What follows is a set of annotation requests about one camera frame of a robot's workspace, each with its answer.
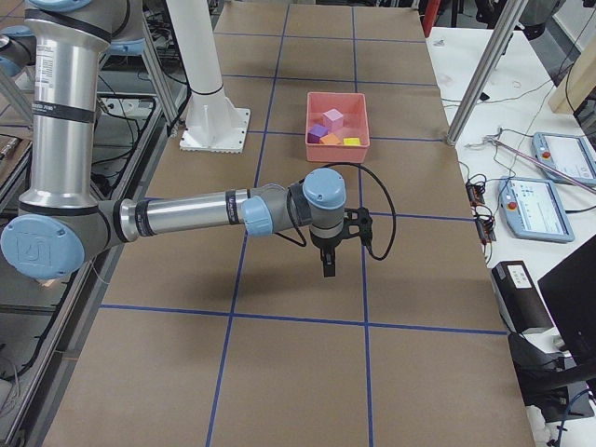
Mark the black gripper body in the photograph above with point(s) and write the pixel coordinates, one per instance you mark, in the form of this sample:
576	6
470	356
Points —
324	246

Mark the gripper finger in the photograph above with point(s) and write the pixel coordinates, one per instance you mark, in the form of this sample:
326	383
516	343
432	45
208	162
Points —
325	258
331	264

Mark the yellow foam block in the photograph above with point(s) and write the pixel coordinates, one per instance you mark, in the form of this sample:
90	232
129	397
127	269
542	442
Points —
352	141

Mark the orange foam block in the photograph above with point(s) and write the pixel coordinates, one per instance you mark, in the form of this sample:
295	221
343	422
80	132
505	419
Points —
330	139

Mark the pink plastic bin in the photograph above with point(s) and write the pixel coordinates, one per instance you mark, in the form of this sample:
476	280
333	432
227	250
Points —
353	106

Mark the purple foam block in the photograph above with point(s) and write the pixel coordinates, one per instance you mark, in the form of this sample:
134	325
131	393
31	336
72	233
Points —
316	133

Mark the pink foam block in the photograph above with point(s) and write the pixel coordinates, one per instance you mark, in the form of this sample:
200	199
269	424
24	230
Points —
333	120

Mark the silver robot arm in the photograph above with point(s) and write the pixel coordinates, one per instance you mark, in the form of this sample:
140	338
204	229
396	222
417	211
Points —
18	48
60	225

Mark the small circuit board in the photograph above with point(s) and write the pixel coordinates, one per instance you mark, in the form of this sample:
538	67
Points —
484	218

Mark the near teach pendant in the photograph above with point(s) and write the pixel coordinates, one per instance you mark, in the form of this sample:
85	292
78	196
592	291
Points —
533	210

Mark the teach pendant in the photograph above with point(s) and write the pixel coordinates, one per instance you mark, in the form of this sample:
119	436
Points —
571	155
533	210

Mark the black cardboard box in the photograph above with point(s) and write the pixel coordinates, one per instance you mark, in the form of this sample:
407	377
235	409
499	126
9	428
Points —
519	302

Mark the far teach pendant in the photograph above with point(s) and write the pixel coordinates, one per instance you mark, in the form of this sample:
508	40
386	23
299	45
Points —
571	155

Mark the black monitor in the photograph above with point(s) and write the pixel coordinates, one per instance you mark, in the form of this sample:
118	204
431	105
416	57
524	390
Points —
568	290

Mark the aluminium frame post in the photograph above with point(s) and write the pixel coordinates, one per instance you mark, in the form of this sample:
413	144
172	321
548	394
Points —
490	57

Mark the white pedestal column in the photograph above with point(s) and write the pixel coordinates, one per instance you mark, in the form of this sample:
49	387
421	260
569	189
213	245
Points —
212	122

